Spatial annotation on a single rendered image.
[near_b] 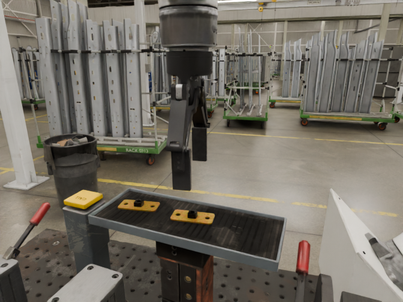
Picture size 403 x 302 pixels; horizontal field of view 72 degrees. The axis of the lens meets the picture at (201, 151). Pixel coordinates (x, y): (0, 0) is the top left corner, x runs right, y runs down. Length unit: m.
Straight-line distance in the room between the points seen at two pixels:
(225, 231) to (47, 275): 0.86
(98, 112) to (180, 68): 4.24
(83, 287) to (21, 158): 3.44
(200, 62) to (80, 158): 2.48
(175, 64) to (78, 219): 0.41
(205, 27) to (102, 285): 0.43
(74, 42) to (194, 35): 4.40
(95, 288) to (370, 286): 0.64
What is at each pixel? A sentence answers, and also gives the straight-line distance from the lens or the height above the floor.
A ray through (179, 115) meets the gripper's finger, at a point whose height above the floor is 1.38.
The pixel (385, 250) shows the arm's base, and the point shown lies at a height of 0.96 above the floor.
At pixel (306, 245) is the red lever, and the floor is 1.16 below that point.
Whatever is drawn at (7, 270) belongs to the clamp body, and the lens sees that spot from 0.72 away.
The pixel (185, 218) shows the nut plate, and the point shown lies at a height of 1.16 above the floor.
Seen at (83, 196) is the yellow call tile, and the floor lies 1.16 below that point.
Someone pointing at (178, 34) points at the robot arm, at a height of 1.49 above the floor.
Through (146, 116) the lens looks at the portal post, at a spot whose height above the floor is 0.22.
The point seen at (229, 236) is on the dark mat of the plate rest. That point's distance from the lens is 0.52.
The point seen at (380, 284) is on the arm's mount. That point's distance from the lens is 0.87.
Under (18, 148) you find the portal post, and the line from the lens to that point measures 3.89.
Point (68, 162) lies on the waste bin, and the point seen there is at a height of 0.56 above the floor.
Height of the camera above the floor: 1.46
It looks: 18 degrees down
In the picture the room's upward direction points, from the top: straight up
